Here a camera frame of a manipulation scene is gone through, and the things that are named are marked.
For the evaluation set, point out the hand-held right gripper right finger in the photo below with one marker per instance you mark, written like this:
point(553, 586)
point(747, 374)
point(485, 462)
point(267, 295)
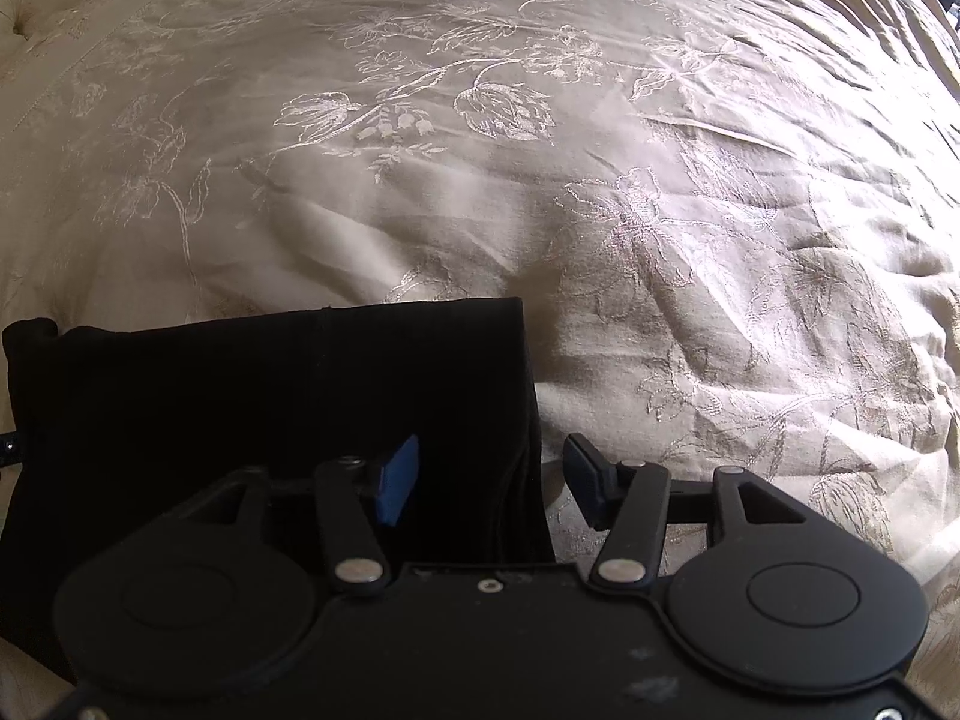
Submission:
point(589, 484)

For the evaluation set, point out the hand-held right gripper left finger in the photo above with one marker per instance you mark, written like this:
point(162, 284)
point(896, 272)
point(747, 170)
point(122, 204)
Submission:
point(397, 484)

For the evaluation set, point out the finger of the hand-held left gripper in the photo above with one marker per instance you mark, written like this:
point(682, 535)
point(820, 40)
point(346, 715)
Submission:
point(7, 448)

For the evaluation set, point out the black pants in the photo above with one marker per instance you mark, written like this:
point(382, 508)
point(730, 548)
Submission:
point(225, 390)

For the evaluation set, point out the beige floral embroidered bedspread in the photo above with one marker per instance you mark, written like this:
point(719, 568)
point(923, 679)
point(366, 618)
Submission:
point(525, 202)

